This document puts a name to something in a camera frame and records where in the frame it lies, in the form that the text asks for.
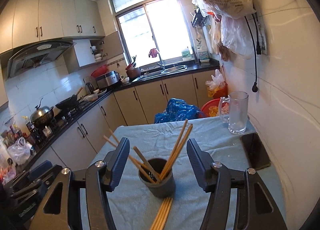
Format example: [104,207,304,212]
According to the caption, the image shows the range hood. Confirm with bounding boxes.
[7,40,74,79]

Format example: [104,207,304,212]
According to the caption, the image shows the silver rice cooker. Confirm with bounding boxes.
[95,70,120,89]

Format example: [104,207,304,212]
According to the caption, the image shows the black wok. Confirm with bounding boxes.
[55,87,83,110]

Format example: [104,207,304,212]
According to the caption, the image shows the clear glass mug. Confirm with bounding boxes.
[218,91,249,134]

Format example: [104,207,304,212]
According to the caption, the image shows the steel pot with lid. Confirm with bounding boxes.
[30,99,54,128]

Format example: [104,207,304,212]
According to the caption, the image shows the blue plastic bag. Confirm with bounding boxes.
[154,98,201,123]

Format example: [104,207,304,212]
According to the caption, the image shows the sink faucet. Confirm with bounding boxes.
[148,48,165,69]

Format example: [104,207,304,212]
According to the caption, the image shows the red bin with bags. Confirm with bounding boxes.
[205,69,228,99]

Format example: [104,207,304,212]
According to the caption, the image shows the lower kitchen cabinets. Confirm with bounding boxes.
[22,67,215,170]

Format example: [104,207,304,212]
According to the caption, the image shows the dark chopstick holder cup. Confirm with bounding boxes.
[138,158,176,198]

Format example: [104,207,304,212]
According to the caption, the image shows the upper kitchen cabinets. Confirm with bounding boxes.
[1,0,105,53]

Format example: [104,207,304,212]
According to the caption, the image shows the red plastic basin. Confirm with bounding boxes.
[199,99,220,118]

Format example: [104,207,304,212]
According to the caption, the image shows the light blue table towel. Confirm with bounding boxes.
[80,116,287,230]

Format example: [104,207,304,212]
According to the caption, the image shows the black smartphone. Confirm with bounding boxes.
[240,132,271,170]

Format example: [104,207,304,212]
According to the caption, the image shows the white hanging plastic bag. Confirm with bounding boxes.
[209,16,254,60]

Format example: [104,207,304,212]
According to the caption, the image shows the black power cable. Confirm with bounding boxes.
[244,13,262,93]

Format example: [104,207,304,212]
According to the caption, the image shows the kitchen cabinets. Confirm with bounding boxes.
[1,0,105,53]
[22,67,215,170]

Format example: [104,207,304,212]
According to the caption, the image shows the kitchen window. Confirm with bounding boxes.
[111,0,194,68]

